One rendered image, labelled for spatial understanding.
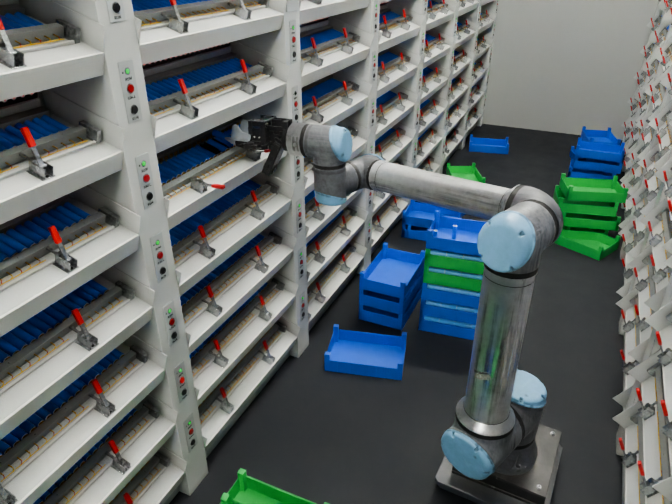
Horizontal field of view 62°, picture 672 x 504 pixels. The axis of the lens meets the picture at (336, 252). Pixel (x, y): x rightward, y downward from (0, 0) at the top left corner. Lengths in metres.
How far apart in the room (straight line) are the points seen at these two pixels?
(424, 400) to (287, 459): 0.55
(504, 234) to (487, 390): 0.42
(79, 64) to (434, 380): 1.62
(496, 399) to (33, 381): 1.02
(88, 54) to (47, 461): 0.83
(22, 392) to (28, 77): 0.59
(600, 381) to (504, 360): 1.06
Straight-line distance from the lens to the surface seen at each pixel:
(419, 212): 3.29
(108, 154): 1.24
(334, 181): 1.54
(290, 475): 1.89
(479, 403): 1.46
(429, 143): 3.73
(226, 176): 1.59
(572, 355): 2.48
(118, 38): 1.24
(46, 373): 1.29
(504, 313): 1.29
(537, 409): 1.66
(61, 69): 1.15
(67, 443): 1.41
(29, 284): 1.20
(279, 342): 2.18
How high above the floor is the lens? 1.46
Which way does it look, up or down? 29 degrees down
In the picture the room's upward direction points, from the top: straight up
